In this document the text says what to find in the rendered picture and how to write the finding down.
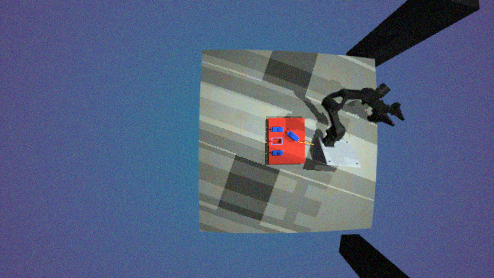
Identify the red flat deck plate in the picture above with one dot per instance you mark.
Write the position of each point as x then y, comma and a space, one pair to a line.
281, 149

